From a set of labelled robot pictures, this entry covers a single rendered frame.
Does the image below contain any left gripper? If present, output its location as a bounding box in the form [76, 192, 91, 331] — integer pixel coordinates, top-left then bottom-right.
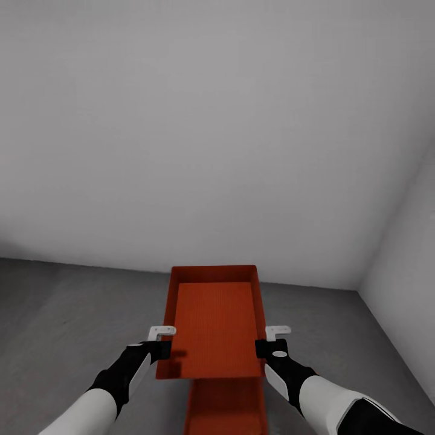
[140, 339, 171, 364]

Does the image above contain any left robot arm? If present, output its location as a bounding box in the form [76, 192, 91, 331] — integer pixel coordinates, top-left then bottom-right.
[38, 326, 176, 435]

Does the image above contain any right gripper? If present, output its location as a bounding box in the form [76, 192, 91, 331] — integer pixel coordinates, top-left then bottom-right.
[255, 338, 288, 358]

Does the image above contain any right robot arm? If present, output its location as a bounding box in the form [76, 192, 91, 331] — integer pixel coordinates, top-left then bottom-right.
[255, 326, 424, 435]

